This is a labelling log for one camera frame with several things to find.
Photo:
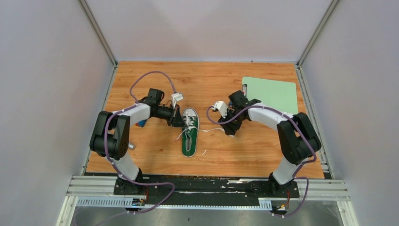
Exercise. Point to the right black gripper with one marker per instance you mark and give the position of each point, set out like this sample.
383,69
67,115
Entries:
230,129

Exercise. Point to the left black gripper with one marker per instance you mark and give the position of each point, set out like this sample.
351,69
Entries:
178,120

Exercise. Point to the white shoelace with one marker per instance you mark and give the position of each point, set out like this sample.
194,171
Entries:
199,129

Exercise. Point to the green canvas sneaker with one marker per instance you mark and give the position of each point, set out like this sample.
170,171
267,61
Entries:
190,133

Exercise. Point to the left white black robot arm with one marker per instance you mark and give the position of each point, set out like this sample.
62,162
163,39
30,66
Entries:
110,137

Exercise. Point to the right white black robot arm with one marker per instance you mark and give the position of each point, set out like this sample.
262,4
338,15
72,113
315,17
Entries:
298,139

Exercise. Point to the blue yellow toy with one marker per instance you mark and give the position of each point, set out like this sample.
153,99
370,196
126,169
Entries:
141,123

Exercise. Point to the silver microphone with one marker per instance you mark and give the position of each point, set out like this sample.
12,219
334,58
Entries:
131,146

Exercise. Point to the light green clipboard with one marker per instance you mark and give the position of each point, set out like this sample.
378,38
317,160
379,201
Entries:
280,95

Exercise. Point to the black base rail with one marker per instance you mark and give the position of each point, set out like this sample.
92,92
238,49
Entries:
202,193

